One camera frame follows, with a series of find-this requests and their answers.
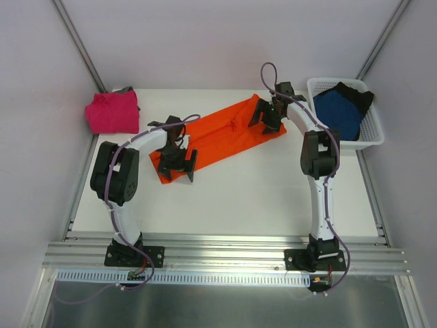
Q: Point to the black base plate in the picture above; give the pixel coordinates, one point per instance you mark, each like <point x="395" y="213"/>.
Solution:
<point x="123" y="256"/>
<point x="298" y="260"/>

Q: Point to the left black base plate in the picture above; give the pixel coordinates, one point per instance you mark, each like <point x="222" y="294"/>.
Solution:
<point x="123" y="256"/>

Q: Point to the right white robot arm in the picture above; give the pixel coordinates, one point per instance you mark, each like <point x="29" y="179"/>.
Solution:
<point x="319" y="162"/>

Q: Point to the orange t shirt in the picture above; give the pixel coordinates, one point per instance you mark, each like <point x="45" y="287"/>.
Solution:
<point x="226" y="132"/>

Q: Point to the blue t shirt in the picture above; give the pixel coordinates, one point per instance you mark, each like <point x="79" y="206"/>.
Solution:
<point x="339" y="113"/>

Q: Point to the black t shirt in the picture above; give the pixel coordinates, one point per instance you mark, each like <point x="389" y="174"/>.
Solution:
<point x="361" y="100"/>

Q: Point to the pink folded t shirt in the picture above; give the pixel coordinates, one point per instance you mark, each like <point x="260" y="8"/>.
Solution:
<point x="112" y="113"/>

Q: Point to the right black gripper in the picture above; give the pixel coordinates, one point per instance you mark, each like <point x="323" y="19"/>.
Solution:
<point x="268" y="120"/>

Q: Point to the white plastic basket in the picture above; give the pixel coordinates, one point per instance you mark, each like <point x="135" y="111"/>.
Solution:
<point x="371" y="131"/>

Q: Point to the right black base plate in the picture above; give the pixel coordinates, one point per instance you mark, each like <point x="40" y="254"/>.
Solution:
<point x="298" y="260"/>

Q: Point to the grey folded t shirt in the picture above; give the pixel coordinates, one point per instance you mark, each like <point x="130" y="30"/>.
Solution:
<point x="124" y="90"/>

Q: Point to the aluminium mounting rail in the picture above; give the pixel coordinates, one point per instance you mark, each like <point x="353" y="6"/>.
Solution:
<point x="256" y="254"/>

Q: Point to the white slotted cable duct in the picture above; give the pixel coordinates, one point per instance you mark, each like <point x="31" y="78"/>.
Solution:
<point x="184" y="277"/>

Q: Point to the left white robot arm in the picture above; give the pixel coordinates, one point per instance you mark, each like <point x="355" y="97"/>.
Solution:
<point x="115" y="176"/>

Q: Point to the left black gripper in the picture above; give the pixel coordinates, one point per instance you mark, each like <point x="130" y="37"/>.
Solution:
<point x="176" y="163"/>

